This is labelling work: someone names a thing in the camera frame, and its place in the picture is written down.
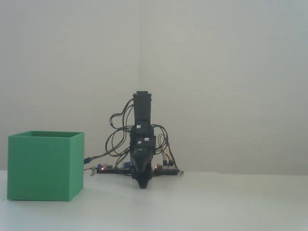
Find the black base electronics board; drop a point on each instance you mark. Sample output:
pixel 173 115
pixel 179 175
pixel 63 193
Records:
pixel 113 170

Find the green plastic bin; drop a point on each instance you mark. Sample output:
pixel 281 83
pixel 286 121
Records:
pixel 41 168

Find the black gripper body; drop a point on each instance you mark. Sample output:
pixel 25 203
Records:
pixel 144 144

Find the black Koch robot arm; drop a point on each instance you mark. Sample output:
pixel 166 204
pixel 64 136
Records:
pixel 143 108

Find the grey table clamp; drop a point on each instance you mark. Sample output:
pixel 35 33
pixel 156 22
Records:
pixel 180 172
pixel 92 171

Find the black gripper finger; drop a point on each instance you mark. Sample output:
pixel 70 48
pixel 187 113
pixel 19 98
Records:
pixel 136 166
pixel 148 168

